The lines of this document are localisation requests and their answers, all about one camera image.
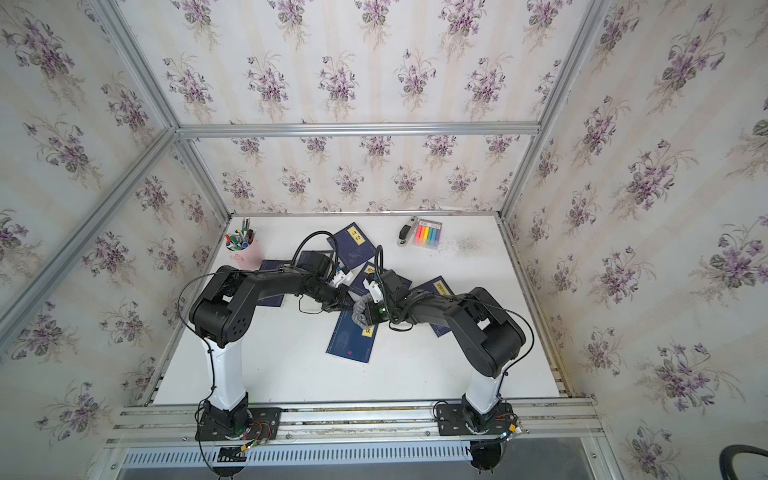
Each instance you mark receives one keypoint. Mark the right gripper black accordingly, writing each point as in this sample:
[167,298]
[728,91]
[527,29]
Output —
[371,313]

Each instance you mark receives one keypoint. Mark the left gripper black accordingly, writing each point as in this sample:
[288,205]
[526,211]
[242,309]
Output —
[339,297]

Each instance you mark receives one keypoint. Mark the blue book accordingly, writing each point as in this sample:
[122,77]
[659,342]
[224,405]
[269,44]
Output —
[353,246]
[315,259]
[350,341]
[439,286]
[272,283]
[356,288]

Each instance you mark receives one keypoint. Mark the grey striped cleaning cloth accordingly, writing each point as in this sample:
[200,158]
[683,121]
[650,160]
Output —
[364,313]

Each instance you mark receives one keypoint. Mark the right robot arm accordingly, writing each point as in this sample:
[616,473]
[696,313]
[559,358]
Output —
[491,337]

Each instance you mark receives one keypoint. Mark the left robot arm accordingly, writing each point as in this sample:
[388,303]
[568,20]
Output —
[223,312]

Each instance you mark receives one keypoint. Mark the grey black stapler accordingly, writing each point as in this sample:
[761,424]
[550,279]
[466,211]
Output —
[407,230]

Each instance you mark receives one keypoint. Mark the clear box of highlighters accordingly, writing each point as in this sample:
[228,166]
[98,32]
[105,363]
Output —
[427,234]

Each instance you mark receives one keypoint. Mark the pink pen cup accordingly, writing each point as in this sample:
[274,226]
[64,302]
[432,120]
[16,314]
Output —
[244,248]

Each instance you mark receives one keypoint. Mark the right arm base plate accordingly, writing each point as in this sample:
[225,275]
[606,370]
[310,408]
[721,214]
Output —
[460,419]

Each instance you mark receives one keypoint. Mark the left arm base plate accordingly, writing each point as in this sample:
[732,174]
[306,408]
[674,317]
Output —
[240,423]

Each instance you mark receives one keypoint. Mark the aluminium rail frame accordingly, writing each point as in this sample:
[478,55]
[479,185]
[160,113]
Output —
[314,434]

